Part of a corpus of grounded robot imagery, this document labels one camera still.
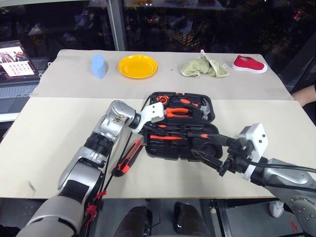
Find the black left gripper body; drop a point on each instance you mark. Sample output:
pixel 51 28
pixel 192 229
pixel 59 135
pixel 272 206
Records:
pixel 147 126

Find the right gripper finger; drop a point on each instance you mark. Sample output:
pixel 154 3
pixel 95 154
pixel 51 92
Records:
pixel 222 140
pixel 209 160

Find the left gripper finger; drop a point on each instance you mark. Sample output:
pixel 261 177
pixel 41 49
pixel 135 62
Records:
pixel 153 132
pixel 159 126

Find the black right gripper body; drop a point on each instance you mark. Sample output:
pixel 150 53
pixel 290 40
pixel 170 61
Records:
pixel 235 158

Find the orange voltage tester pen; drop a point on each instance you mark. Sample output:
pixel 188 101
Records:
pixel 165 137

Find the black orange screwdriver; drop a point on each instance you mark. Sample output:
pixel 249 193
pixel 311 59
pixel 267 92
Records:
pixel 177 127
pixel 197 136

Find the black plastic tool case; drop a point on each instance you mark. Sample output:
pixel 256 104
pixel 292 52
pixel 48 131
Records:
pixel 172 150

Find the orange black utility knife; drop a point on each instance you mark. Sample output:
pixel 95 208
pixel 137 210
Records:
pixel 128 160

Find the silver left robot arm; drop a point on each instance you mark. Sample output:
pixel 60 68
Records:
pixel 81 172

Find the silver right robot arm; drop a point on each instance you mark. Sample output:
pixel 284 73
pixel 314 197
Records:
pixel 284 177

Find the bystander's bare forearm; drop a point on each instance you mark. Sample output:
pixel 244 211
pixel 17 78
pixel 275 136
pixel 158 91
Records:
pixel 306 97

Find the black table leg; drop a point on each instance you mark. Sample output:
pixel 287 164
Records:
pixel 222 217

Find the yellow plastic plate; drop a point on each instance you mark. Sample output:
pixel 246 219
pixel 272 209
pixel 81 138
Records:
pixel 137 67

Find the dark rounded shape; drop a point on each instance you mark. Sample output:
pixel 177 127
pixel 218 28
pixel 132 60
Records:
pixel 190 219
pixel 133 222

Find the white sneaker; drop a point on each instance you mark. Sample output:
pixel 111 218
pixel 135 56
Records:
pixel 276 209

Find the green cloth rag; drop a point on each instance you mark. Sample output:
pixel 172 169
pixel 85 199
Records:
pixel 197 66

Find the light blue foam block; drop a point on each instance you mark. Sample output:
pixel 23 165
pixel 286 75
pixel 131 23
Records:
pixel 98 66

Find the red child shoe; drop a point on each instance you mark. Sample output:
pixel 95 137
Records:
pixel 248 64

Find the open laptop computer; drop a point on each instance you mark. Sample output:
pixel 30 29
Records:
pixel 14 91

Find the white side desk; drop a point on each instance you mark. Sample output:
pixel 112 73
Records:
pixel 8 117

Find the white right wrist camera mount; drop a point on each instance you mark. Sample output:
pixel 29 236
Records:
pixel 258 138

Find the grey window frame post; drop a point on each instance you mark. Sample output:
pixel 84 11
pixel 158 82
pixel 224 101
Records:
pixel 116 24

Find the white horizontal frame beam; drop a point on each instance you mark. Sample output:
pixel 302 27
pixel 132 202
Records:
pixel 44 2

